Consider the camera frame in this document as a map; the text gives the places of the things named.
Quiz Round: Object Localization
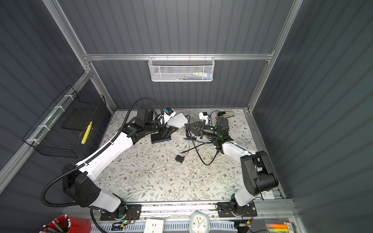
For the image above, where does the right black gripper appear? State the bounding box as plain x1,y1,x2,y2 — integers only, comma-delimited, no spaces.
186,121,220,140

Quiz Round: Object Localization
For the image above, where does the white network switch box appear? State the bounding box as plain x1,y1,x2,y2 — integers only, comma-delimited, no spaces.
167,113,188,128

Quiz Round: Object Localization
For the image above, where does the blue ethernet cable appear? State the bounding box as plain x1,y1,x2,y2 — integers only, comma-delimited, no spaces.
183,137,213,145

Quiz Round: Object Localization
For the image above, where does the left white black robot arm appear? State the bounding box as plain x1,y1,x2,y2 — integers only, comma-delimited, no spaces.
40,101,177,215

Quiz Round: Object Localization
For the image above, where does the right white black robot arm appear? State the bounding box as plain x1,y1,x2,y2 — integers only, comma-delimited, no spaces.
185,116,279,216

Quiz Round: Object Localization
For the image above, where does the black white stapler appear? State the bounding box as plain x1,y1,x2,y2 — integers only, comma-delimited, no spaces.
217,110,235,118

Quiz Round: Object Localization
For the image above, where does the floral patterned table mat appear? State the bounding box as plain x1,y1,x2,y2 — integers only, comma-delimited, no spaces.
73,109,276,204

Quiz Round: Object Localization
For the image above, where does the yellow marker in basket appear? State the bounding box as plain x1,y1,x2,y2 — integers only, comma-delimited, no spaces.
81,121,93,145

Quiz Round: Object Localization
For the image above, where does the black pad in basket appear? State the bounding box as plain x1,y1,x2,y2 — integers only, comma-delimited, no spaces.
62,109,93,131

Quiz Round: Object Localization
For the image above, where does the white analog clock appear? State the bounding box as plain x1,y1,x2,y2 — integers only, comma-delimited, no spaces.
188,212,210,233

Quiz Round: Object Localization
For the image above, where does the red pencil cup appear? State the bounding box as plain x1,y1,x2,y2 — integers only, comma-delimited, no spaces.
43,215,91,233

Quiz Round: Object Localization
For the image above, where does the black network switch box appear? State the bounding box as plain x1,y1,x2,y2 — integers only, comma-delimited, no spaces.
151,133,171,144

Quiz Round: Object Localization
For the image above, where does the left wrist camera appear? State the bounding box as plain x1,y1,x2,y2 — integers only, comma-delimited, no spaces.
162,107,176,124

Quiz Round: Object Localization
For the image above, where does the white wire mesh basket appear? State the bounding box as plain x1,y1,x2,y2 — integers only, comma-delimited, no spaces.
148,57,215,82

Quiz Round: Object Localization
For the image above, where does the white wall power socket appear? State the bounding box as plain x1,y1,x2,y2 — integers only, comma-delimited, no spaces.
144,218,165,233

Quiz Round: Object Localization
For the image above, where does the black wire wall basket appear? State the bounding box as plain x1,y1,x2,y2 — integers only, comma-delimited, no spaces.
22,88,107,158

